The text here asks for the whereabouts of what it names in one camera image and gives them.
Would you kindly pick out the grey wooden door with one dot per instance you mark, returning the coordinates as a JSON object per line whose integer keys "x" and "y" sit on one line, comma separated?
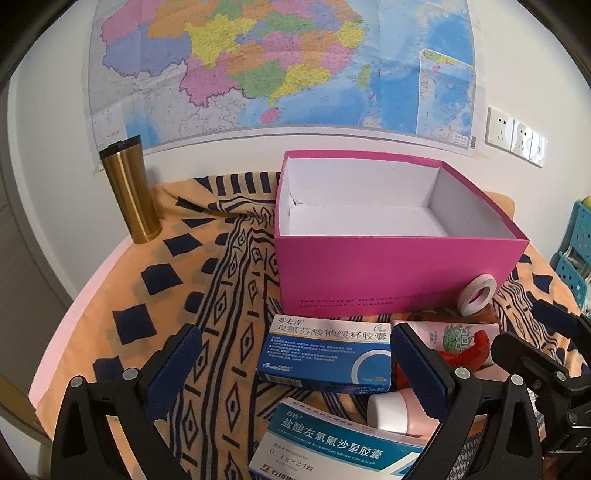
{"x": 27, "y": 277}

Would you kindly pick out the blue plastic basket rack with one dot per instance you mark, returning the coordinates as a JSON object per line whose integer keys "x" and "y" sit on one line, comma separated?
{"x": 575, "y": 272}

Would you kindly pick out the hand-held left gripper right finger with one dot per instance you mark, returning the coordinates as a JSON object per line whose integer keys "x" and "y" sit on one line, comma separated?
{"x": 415, "y": 364}

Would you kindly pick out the white wall socket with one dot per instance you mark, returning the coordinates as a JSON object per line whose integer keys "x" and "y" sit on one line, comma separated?
{"x": 501, "y": 128}
{"x": 539, "y": 150}
{"x": 524, "y": 139}

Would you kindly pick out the orange patterned blanket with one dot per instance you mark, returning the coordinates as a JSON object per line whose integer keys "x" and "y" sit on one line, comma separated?
{"x": 207, "y": 295}

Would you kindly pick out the pink cardboard box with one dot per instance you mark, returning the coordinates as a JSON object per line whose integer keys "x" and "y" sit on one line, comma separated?
{"x": 360, "y": 272}

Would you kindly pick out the teal and white medicine box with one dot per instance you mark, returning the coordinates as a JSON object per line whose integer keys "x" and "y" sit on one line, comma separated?
{"x": 323, "y": 438}

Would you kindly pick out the pink tube with green print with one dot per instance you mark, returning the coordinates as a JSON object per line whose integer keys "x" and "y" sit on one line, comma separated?
{"x": 431, "y": 334}

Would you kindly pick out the white tape roll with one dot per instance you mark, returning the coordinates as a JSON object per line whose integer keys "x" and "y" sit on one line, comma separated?
{"x": 471, "y": 295}

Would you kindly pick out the gold metal tumbler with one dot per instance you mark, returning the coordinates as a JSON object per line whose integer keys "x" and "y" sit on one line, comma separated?
{"x": 131, "y": 194}

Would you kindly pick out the dark blue medicine box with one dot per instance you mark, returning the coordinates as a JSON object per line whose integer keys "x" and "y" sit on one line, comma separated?
{"x": 323, "y": 355}

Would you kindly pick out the colourful wall map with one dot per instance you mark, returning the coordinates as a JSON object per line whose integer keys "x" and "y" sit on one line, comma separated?
{"x": 277, "y": 60}

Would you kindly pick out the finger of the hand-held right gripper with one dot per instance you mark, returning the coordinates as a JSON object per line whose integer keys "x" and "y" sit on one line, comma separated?
{"x": 517, "y": 353}
{"x": 556, "y": 318}

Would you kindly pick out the pink bed sheet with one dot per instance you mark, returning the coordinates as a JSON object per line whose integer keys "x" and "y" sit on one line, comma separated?
{"x": 78, "y": 318}

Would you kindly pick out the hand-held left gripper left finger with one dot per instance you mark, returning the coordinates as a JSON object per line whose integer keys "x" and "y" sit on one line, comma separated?
{"x": 180, "y": 364}

